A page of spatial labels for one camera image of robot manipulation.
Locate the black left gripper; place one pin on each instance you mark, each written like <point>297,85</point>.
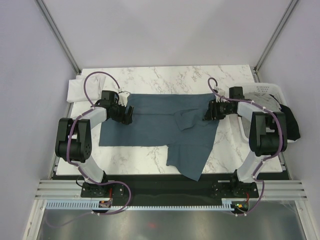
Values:
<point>126,119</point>

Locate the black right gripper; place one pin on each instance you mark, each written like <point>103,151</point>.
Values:
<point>211,114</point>

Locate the blue t shirt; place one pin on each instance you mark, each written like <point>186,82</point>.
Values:
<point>172,120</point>

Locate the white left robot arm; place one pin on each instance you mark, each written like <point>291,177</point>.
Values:
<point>74,135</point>

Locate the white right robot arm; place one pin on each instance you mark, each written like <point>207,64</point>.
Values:
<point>267,134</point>

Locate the folded white t shirt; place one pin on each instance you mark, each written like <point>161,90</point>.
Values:
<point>94,86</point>

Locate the grey t shirt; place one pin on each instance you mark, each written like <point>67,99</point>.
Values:
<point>264,100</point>

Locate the white plastic laundry basket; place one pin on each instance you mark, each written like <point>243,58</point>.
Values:
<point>265,88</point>

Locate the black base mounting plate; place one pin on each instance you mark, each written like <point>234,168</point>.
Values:
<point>170,189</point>

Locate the black t shirt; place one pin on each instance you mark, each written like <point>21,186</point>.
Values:
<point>292,127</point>

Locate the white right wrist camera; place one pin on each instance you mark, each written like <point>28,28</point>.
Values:
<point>219,94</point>

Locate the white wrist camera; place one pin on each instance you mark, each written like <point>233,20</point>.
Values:
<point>219,94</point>
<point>123,98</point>

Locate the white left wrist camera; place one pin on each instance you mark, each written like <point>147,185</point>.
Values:
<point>123,98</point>

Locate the aluminium rail right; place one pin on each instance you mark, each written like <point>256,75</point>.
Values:
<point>283,190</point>

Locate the aluminium frame post right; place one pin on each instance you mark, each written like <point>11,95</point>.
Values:
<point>276,34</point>

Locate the aluminium frame post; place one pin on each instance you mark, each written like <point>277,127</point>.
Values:
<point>58,35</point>
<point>276,34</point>

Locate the white slotted cable duct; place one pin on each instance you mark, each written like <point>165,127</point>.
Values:
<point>99,205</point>

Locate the aluminium frame post left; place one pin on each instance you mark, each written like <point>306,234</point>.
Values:
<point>58,35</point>

